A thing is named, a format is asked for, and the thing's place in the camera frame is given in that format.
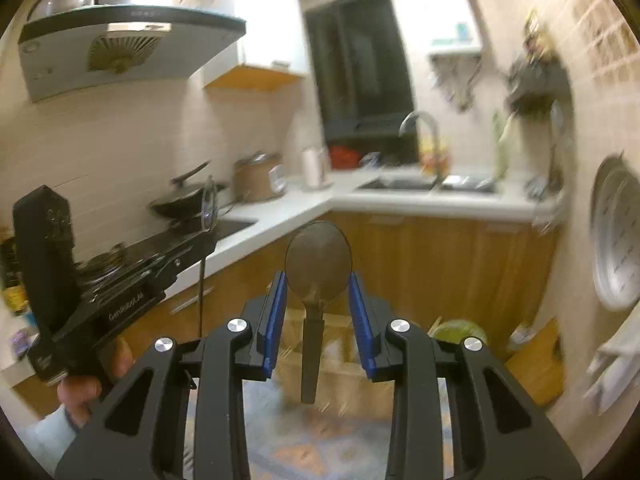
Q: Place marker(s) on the person's left hand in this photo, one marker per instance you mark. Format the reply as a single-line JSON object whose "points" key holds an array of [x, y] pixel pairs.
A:
{"points": [[76, 392]]}

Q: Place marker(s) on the green bottle brush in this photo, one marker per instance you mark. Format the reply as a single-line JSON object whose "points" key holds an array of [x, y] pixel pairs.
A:
{"points": [[501, 130]]}

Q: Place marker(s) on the white water heater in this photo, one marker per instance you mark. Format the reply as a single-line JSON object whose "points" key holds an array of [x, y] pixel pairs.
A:
{"points": [[439, 27]]}

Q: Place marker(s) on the black wall shelf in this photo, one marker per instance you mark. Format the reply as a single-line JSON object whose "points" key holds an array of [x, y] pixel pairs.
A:
{"points": [[534, 86]]}

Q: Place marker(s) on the hanging kitchen utensils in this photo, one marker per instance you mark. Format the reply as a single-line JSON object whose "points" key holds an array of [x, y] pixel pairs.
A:
{"points": [[539, 188]]}

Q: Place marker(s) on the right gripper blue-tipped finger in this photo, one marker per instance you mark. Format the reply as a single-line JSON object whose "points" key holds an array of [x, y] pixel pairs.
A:
{"points": [[174, 259]]}

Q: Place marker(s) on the yellow bottle by sink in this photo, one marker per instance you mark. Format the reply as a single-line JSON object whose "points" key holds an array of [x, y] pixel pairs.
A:
{"points": [[434, 161]]}

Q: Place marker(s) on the white electric kettle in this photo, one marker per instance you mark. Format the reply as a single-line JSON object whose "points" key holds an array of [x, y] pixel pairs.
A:
{"points": [[315, 165]]}

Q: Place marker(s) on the clear spoon grey handle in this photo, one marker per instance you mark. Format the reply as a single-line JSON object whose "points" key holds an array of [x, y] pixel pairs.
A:
{"points": [[318, 264]]}

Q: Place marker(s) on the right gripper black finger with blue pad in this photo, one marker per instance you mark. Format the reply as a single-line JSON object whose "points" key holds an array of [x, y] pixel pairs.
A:
{"points": [[453, 394], [139, 429]]}

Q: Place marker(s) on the blue patterned table mat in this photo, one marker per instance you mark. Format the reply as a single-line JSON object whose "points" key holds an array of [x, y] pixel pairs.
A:
{"points": [[289, 440]]}

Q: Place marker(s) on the red container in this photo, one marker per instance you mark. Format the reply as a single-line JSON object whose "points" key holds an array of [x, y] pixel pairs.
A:
{"points": [[342, 158]]}

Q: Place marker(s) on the round metal steamer tray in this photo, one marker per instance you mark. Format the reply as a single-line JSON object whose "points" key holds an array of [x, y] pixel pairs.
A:
{"points": [[614, 229]]}

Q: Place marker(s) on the clear spoon dark handle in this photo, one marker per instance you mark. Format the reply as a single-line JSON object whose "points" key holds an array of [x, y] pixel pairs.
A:
{"points": [[208, 221]]}

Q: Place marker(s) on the beige slotted utensil basket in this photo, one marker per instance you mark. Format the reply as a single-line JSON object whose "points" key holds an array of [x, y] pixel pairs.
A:
{"points": [[343, 389]]}

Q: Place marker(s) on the white wall cabinet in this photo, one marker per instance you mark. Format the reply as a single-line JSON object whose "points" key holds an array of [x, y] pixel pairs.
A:
{"points": [[272, 53]]}

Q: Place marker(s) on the black wok with lid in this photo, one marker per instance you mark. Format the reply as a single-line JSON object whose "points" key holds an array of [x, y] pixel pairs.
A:
{"points": [[184, 200]]}

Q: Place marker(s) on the chrome sink faucet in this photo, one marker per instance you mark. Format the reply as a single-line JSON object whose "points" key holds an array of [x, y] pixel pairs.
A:
{"points": [[413, 118]]}

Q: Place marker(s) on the gas stove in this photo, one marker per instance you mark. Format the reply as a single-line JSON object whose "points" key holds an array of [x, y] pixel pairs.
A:
{"points": [[101, 267]]}

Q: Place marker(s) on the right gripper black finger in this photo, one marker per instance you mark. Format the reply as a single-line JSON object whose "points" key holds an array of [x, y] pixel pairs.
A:
{"points": [[204, 244]]}

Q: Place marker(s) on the beige rice cooker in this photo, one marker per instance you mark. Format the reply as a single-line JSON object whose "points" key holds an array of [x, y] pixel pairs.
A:
{"points": [[259, 177]]}

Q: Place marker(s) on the dark window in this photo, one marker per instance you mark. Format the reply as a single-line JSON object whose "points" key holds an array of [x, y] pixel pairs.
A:
{"points": [[362, 79]]}

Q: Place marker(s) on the grey hanging towel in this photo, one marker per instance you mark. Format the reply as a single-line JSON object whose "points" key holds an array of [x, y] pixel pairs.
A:
{"points": [[615, 365]]}

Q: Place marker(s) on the range hood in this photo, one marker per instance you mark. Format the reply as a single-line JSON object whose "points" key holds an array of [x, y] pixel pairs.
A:
{"points": [[67, 45]]}

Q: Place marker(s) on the patterned mug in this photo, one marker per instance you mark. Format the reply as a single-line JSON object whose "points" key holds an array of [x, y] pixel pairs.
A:
{"points": [[371, 160]]}

